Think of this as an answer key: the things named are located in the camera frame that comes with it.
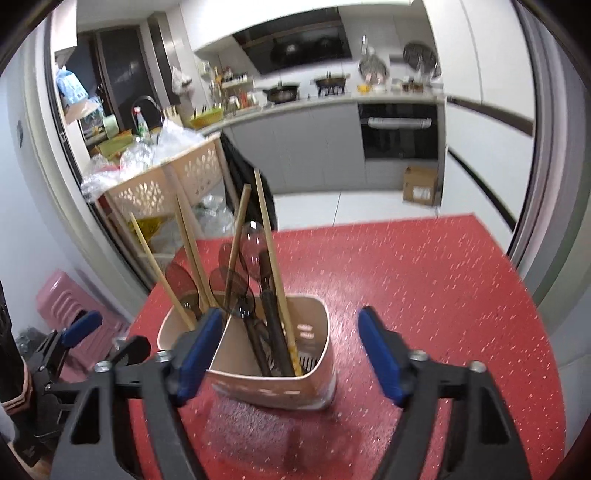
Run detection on clear crumpled plastic bags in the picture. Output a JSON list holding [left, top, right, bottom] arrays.
[[81, 148, 155, 201]]

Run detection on grey fluffy object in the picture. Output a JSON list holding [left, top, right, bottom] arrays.
[[14, 325, 48, 352]]

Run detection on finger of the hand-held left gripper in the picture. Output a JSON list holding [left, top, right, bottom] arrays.
[[19, 310, 103, 386], [112, 335, 152, 371]]

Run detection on black wok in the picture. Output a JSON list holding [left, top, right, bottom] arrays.
[[262, 82, 301, 103]]

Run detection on yellow oil bottle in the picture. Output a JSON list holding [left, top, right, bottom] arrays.
[[136, 217, 167, 241]]

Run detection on white perforated basket cart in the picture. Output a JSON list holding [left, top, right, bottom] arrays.
[[95, 136, 232, 273]]

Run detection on clear grey spoon brown handle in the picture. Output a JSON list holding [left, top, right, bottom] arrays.
[[240, 220, 296, 377]]

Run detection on round steel steamer tray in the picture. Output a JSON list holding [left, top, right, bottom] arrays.
[[359, 53, 389, 84]]

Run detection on black range hood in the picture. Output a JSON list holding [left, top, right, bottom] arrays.
[[232, 21, 352, 75]]

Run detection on green plastic basin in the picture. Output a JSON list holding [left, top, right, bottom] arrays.
[[97, 136, 134, 155]]

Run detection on grey kitchen base cabinets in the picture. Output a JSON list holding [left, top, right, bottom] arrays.
[[226, 102, 363, 195]]

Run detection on cardboard box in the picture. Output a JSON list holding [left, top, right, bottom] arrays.
[[403, 165, 439, 206]]

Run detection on blue patterned pack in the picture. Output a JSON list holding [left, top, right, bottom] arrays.
[[55, 65, 88, 104]]

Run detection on white plastic bag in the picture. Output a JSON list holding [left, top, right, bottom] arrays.
[[157, 120, 206, 160]]

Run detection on pink plastic stool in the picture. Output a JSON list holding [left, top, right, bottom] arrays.
[[36, 270, 131, 371]]

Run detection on white hanging bag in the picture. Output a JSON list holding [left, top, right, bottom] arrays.
[[172, 66, 194, 93]]

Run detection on black hanging bag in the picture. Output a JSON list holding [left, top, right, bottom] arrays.
[[221, 130, 280, 232]]

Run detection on green plastic basket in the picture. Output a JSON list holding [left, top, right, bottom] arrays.
[[190, 111, 225, 129]]

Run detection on black kitchen faucet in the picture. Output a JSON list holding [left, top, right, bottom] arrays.
[[131, 95, 163, 127]]

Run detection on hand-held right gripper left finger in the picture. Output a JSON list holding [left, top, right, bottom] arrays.
[[48, 307, 225, 480]]

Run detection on spray bottle red top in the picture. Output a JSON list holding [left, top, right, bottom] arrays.
[[132, 106, 152, 137]]

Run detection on beige plastic utensil holder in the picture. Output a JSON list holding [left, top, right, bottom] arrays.
[[157, 295, 335, 411]]

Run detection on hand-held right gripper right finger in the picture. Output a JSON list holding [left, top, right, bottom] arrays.
[[358, 305, 532, 480]]

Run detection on spice rack with bottles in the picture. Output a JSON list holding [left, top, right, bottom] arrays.
[[210, 67, 254, 112]]

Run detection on black built-in oven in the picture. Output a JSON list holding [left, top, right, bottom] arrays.
[[358, 102, 439, 161]]

